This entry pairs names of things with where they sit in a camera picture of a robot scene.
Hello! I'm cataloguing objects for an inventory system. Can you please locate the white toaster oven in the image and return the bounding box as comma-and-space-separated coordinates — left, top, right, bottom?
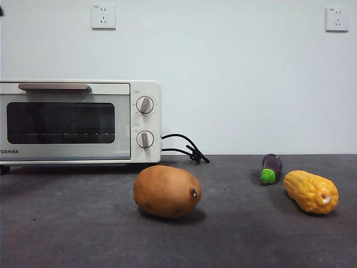
0, 79, 162, 176

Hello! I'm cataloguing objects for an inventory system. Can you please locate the white glass oven door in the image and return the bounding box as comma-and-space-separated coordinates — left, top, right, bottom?
0, 83, 131, 161

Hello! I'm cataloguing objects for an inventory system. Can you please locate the brown potato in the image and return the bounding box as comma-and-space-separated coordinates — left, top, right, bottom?
133, 165, 202, 219

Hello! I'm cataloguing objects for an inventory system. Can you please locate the beige oven knob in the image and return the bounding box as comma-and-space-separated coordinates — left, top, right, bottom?
136, 130, 155, 152
136, 96, 156, 116

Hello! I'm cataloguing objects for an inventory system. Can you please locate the purple toy eggplant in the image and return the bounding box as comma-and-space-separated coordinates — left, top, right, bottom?
260, 153, 283, 185

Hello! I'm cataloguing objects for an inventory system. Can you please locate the yellow toy corn cob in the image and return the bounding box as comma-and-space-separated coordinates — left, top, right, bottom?
283, 170, 340, 215

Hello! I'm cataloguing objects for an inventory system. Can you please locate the black oven power cable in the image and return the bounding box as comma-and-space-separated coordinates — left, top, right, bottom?
161, 133, 210, 164

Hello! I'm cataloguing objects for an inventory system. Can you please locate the metal wire oven rack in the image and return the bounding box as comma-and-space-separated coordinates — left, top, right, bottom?
7, 132, 115, 137

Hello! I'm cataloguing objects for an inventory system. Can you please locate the white wall socket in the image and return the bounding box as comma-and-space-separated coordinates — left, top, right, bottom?
325, 7, 349, 33
91, 3, 117, 31

